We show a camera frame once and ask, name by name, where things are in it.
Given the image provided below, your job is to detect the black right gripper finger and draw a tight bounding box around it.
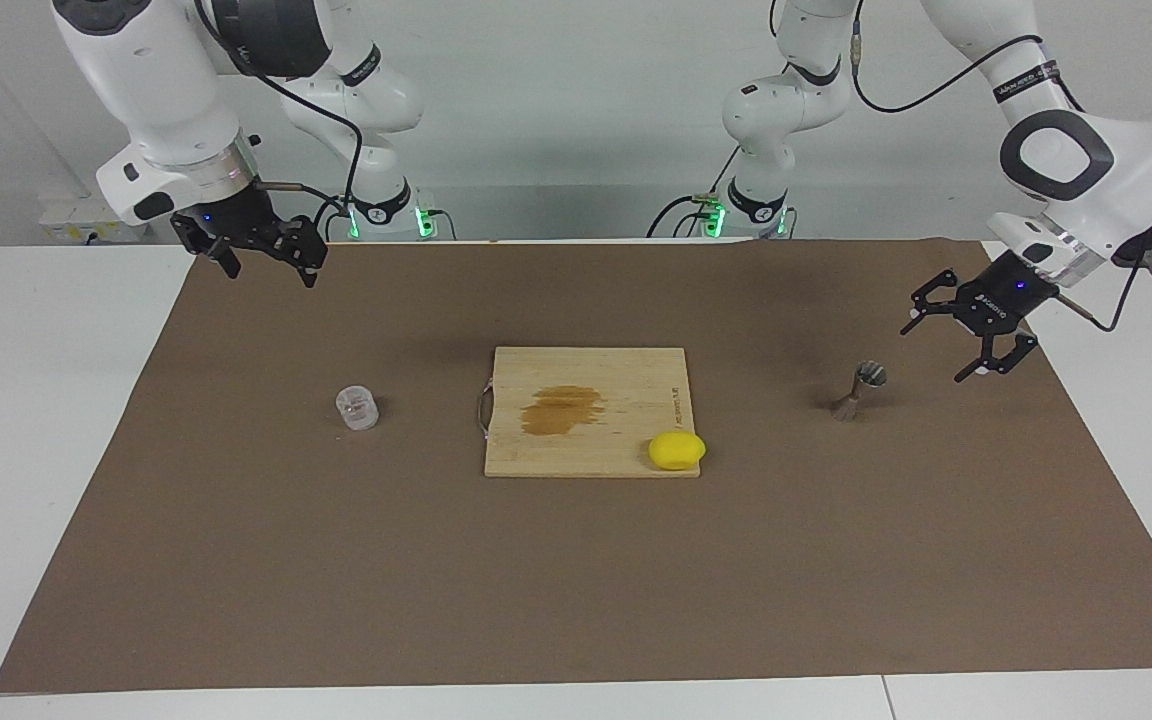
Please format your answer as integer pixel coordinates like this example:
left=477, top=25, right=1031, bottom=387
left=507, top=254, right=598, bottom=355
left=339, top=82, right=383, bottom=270
left=261, top=215, right=329, bottom=289
left=171, top=213, right=242, bottom=281

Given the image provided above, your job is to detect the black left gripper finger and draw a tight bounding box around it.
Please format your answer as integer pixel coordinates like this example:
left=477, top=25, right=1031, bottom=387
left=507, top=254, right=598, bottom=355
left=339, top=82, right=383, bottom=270
left=954, top=328, right=1040, bottom=384
left=901, top=268, right=982, bottom=336

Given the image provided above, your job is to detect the steel double jigger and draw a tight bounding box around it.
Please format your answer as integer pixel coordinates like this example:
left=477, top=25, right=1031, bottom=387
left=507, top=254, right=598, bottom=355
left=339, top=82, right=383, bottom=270
left=829, top=361, right=888, bottom=422

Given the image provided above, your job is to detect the small clear plastic cup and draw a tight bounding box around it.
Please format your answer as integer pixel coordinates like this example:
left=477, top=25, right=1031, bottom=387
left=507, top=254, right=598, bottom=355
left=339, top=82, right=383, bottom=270
left=335, top=384, right=380, bottom=432

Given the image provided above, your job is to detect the white power strip box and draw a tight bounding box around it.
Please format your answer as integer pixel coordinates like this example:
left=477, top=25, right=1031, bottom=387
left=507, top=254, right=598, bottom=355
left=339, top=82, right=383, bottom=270
left=39, top=195, right=152, bottom=244

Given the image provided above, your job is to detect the yellow lemon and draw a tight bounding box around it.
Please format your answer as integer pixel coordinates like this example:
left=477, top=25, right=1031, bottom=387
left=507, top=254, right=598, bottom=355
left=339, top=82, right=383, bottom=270
left=648, top=431, right=707, bottom=471

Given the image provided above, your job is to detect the brown table mat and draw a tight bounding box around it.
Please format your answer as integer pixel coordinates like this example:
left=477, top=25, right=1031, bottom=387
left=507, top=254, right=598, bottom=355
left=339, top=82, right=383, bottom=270
left=0, top=238, right=1152, bottom=694

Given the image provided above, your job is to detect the bamboo cutting board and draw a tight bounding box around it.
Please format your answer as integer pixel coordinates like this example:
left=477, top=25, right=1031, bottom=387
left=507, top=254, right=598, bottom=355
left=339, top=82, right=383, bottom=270
left=477, top=346, right=703, bottom=479

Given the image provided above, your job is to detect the black right base cable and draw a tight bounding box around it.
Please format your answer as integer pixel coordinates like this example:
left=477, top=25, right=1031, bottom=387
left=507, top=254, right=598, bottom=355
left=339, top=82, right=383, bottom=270
left=310, top=193, right=349, bottom=243

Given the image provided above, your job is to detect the black base cable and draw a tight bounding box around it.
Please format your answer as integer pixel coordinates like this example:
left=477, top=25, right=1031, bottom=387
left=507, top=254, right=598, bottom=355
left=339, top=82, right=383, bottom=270
left=646, top=143, right=743, bottom=239
left=310, top=193, right=349, bottom=243

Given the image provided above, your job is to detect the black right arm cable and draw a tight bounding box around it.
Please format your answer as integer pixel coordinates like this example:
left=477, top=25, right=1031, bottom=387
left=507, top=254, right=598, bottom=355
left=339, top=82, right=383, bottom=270
left=191, top=0, right=367, bottom=241

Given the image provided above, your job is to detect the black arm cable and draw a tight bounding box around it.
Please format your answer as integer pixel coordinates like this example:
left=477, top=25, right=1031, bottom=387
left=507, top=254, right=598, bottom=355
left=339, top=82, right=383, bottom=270
left=191, top=0, right=367, bottom=241
left=851, top=0, right=1152, bottom=333

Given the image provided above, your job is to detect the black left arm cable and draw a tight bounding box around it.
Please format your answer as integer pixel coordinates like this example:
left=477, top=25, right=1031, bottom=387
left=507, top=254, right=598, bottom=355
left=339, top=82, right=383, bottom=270
left=851, top=0, right=1152, bottom=333

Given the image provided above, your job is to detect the black left base cable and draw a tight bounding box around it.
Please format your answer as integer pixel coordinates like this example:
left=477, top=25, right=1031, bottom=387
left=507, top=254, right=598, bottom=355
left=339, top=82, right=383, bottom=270
left=646, top=143, right=743, bottom=239

